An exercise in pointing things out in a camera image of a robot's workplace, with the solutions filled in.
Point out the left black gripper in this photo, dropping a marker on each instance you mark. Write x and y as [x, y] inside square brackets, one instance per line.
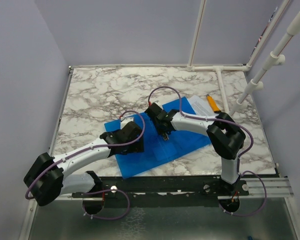
[136, 148]

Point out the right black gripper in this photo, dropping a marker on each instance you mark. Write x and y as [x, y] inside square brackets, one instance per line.
[159, 131]

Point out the blue plastic folder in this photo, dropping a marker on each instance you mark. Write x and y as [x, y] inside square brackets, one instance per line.
[158, 151]

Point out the printed white paper sheets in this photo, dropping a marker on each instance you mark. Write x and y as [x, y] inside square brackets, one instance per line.
[200, 106]

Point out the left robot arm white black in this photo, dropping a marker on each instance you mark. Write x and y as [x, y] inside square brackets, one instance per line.
[52, 176]

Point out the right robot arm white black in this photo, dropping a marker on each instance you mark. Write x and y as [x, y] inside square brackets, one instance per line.
[226, 137]

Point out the metal folder clip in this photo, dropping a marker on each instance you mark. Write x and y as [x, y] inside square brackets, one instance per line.
[165, 136]

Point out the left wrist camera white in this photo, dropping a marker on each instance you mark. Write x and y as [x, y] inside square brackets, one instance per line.
[125, 120]

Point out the black mounting rail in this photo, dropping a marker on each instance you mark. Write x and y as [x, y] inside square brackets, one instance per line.
[162, 191]

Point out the white PVC pipe frame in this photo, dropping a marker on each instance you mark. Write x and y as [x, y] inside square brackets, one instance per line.
[219, 68]

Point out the white PVC camera pole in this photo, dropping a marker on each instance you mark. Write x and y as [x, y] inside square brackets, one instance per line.
[274, 58]

